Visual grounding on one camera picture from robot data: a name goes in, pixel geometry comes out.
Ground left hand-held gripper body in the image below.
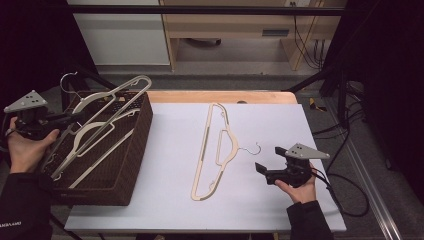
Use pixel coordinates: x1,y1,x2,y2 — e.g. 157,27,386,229
3,89,65,141

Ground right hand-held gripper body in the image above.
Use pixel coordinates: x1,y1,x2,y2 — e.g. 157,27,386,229
266,143,331,189

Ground beige plastic clothes hanger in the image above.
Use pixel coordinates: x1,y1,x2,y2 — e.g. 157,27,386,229
49,71,153,181
190,102,263,202
49,108,141,190

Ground brown woven plastic basket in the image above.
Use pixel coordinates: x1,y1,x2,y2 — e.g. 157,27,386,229
39,90,154,207

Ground person's right hand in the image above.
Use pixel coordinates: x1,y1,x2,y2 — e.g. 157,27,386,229
274,163,318,205

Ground person's left hand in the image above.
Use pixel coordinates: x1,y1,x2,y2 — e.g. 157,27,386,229
7,116,61,175

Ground white table sheet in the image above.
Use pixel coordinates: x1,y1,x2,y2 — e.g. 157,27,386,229
64,102,348,233

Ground black metal stand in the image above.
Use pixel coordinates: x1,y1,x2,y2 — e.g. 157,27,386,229
59,63,129,113
286,64,349,128

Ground yellow and black tool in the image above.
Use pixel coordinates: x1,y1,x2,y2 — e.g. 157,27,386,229
308,97,328,113

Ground black curtain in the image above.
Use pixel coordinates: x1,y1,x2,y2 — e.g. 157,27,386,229
0,0,98,161
319,0,424,203

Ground white cabinet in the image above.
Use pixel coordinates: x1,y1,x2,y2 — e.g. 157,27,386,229
67,0,171,67

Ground light wooden desk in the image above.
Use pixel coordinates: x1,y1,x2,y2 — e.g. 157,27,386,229
159,0,348,72

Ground black floor cables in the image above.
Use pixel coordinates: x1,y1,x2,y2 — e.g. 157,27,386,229
312,83,367,164

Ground aluminium rail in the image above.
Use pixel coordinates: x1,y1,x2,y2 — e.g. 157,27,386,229
328,99,405,240

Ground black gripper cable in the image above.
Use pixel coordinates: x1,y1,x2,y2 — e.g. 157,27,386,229
311,168,371,218

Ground black hanging wall cables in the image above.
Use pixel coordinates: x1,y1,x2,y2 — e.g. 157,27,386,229
290,1,326,70

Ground grey drawer handle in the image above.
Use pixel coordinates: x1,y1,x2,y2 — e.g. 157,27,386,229
262,29,290,37

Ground black horizontal frame bar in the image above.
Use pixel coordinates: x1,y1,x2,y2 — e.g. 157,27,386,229
64,4,346,17

